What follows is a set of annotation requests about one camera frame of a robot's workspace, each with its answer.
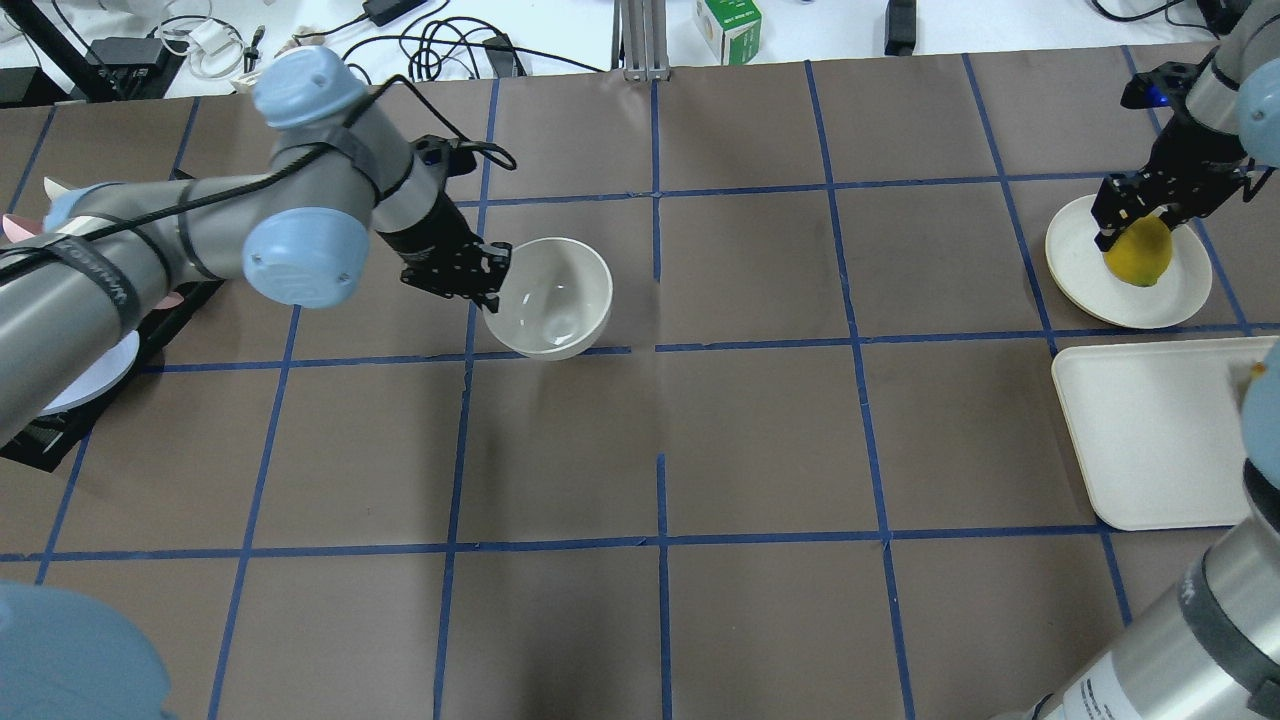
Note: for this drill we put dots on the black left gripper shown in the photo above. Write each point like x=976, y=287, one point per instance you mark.
x=427, y=232

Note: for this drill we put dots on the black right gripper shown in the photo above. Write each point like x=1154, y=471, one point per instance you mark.
x=1193, y=157

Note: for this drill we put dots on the yellow lemon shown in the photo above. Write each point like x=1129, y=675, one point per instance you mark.
x=1143, y=253

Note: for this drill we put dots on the white ceramic bowl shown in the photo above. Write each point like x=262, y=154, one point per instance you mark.
x=555, y=301

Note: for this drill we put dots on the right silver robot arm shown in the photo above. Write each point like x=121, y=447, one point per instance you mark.
x=1207, y=648

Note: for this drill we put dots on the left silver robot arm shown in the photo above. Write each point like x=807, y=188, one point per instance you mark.
x=300, y=234

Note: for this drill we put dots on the white round plate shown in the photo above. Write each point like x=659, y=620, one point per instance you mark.
x=1077, y=268

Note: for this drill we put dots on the white rectangular tray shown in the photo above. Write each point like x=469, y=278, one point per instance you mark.
x=1157, y=428

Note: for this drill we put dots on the black power adapter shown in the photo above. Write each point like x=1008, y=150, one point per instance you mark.
x=383, y=12

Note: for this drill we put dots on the green white carton box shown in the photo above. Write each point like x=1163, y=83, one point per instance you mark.
x=731, y=29

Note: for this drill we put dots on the white plate in rack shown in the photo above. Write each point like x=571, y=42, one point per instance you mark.
x=102, y=375

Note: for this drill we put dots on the black dish rack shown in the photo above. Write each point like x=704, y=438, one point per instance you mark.
x=45, y=441

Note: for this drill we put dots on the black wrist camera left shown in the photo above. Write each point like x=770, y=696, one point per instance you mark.
x=446, y=157

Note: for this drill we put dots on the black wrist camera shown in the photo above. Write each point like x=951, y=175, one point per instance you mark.
x=1162, y=87
x=446, y=157

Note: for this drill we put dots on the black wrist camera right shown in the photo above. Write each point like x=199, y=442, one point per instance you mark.
x=1162, y=87

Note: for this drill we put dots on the aluminium frame post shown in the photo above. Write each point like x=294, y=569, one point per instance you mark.
x=639, y=40

